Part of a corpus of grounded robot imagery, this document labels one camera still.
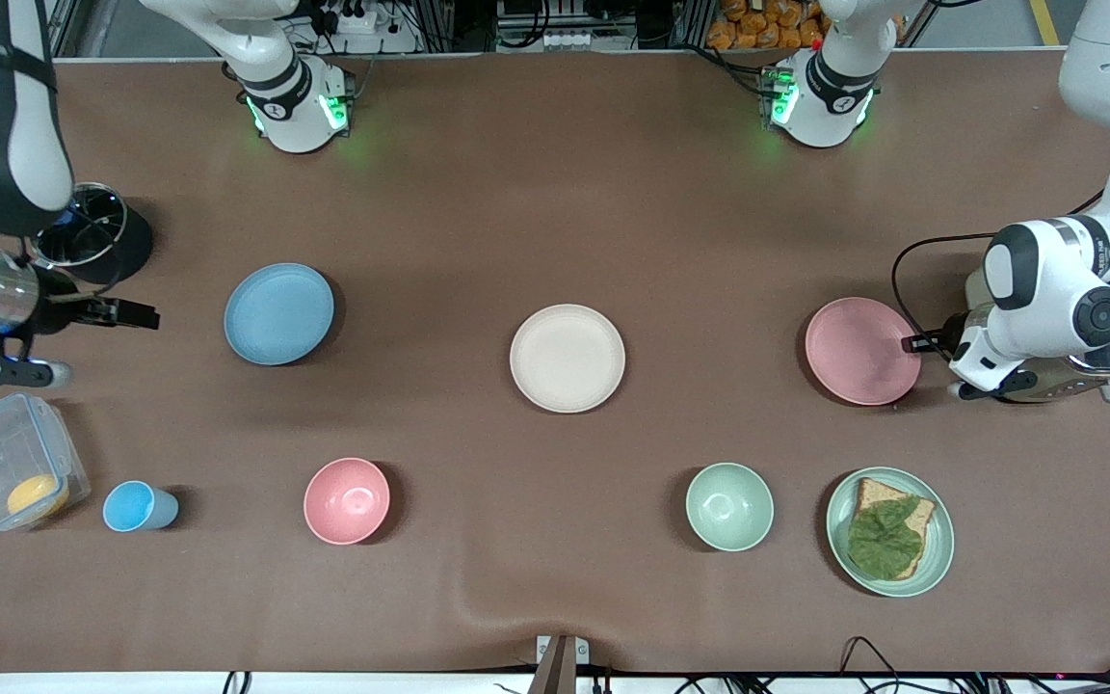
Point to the green plate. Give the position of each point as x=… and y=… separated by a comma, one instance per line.
x=940, y=540

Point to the toast with lettuce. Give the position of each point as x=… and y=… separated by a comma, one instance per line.
x=878, y=493

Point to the white power strip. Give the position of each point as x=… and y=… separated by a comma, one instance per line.
x=357, y=17

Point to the brown table mat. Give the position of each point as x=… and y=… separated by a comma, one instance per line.
x=555, y=193

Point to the bag of orange snacks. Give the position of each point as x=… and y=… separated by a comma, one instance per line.
x=757, y=24

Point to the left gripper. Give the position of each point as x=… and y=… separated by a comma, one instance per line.
x=946, y=336

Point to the pink bowl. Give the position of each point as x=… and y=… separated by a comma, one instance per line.
x=347, y=501

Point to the blue cup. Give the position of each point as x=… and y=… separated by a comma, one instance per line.
x=131, y=506

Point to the aluminium frame profile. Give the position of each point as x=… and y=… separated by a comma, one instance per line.
x=64, y=24

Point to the yellow round food piece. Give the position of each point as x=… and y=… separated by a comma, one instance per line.
x=35, y=493

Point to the pink plate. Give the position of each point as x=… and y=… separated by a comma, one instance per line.
x=858, y=351

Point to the green lettuce leaf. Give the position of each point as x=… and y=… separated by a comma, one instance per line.
x=887, y=540

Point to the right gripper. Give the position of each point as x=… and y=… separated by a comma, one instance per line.
x=61, y=310

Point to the blue plate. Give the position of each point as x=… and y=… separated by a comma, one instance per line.
x=278, y=314

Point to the beige plate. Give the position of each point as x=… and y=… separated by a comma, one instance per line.
x=567, y=359

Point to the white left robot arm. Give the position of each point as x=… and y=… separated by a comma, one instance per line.
x=1046, y=280

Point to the green bowl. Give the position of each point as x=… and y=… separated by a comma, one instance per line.
x=729, y=507

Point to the metal table edge bracket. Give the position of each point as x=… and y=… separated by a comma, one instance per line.
x=563, y=665

